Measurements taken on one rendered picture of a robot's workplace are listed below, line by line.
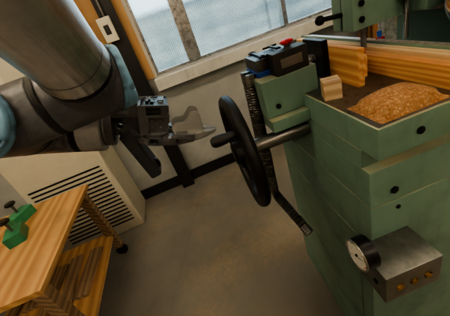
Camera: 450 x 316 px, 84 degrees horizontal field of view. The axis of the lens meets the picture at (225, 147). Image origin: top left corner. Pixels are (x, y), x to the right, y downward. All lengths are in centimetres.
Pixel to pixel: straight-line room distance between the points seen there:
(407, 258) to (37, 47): 65
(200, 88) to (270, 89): 130
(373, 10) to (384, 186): 35
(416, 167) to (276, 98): 30
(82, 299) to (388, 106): 143
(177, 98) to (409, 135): 155
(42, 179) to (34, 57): 157
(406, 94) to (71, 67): 47
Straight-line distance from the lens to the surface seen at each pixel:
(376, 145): 46
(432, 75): 57
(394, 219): 64
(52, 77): 31
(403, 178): 58
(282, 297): 129
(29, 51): 28
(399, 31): 89
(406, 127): 48
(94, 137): 50
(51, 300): 120
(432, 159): 60
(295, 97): 61
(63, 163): 174
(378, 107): 48
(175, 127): 50
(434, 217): 73
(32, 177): 184
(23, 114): 40
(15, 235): 144
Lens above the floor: 113
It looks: 28 degrees down
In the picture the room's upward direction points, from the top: 20 degrees counter-clockwise
